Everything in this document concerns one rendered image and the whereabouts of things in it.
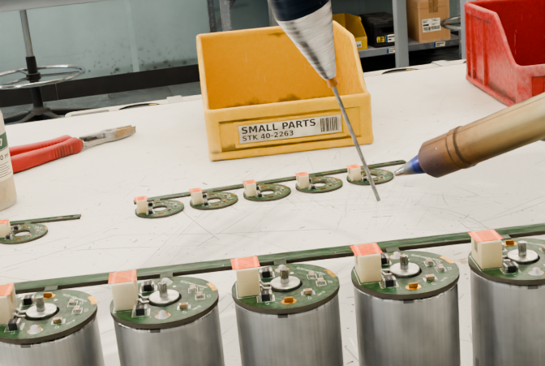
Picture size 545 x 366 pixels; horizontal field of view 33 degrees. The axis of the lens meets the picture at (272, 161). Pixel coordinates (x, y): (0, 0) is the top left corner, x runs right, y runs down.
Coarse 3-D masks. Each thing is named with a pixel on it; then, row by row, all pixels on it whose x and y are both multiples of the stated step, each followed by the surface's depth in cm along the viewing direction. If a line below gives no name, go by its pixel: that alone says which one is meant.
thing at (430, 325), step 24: (456, 288) 21; (360, 312) 21; (384, 312) 20; (408, 312) 20; (432, 312) 20; (456, 312) 21; (360, 336) 21; (384, 336) 21; (408, 336) 20; (432, 336) 20; (456, 336) 21; (360, 360) 22; (384, 360) 21; (408, 360) 21; (432, 360) 21; (456, 360) 21
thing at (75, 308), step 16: (32, 304) 21; (64, 304) 21; (80, 304) 21; (96, 304) 21; (16, 320) 20; (48, 320) 20; (64, 320) 20; (80, 320) 20; (0, 336) 20; (16, 336) 20; (32, 336) 20; (48, 336) 20
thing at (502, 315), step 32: (512, 256) 21; (480, 288) 21; (512, 288) 20; (544, 288) 20; (480, 320) 21; (512, 320) 21; (544, 320) 20; (480, 352) 22; (512, 352) 21; (544, 352) 21
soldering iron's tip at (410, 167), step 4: (416, 156) 19; (412, 160) 19; (416, 160) 19; (404, 164) 19; (408, 164) 19; (412, 164) 19; (416, 164) 19; (400, 168) 19; (404, 168) 19; (408, 168) 19; (412, 168) 19; (416, 168) 19; (420, 168) 19; (396, 172) 19; (400, 172) 19; (404, 172) 19; (408, 172) 19; (412, 172) 19; (416, 172) 19; (420, 172) 19; (424, 172) 19
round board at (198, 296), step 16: (144, 288) 21; (176, 288) 21; (192, 288) 21; (208, 288) 21; (112, 304) 21; (144, 304) 20; (176, 304) 21; (192, 304) 20; (208, 304) 20; (128, 320) 20; (144, 320) 20; (160, 320) 20; (176, 320) 20; (192, 320) 20
